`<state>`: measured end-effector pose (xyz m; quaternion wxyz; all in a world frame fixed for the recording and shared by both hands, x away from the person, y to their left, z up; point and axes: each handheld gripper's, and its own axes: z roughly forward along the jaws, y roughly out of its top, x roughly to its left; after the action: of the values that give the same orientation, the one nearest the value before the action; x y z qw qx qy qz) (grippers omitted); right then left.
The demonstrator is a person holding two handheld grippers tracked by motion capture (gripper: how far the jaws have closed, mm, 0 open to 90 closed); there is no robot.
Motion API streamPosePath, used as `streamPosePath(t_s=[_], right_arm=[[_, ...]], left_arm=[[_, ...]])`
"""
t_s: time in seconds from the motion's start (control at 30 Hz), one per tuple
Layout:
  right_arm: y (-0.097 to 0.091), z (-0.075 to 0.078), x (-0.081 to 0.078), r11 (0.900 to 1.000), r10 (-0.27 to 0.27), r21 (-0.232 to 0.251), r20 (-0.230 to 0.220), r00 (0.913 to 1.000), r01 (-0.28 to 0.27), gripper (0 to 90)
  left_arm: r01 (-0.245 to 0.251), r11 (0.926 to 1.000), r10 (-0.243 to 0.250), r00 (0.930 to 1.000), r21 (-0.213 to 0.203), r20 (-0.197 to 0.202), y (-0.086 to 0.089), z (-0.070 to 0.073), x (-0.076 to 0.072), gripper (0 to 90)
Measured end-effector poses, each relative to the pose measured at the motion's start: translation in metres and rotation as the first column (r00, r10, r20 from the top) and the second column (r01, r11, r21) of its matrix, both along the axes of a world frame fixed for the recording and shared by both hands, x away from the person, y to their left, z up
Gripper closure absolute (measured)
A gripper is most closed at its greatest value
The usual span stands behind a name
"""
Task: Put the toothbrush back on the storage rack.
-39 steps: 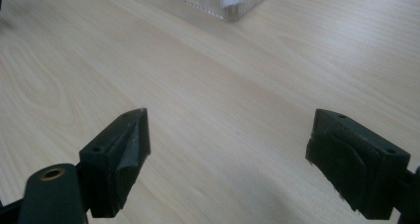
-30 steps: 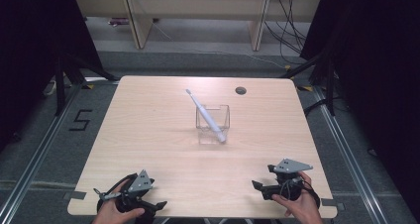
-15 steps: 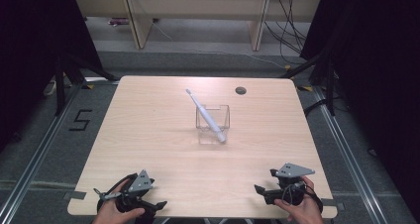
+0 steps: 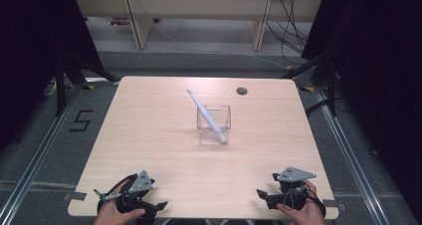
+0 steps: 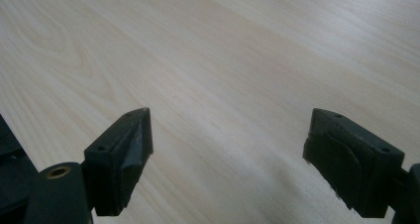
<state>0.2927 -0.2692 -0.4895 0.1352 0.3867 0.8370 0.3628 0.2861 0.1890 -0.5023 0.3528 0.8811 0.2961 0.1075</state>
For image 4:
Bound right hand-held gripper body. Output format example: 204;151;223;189
272;165;317;210

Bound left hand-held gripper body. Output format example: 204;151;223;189
97;169;157;216

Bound clear square plastic cup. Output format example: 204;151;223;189
196;105;232;145

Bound white electric toothbrush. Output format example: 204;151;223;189
186;89;229;144

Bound person's right hand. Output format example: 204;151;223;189
276;179;328;225

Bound person's left hand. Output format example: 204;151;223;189
92;180;147;225

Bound grey tape strip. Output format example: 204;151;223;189
63;191;88;202
322;199;348;213

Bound black metal stand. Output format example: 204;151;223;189
281;51;340;117
54;51;117;117

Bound black curtain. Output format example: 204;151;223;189
0;0;105;153
301;0;422;219

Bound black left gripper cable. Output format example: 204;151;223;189
104;172;139;199

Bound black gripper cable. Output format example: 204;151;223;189
284;184;327;217
104;172;139;199

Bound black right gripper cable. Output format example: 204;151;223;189
284;184;327;217

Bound aluminium floor rail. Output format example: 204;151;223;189
0;84;84;221
314;85;391;225

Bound bundle of black cables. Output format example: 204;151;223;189
264;0;311;58

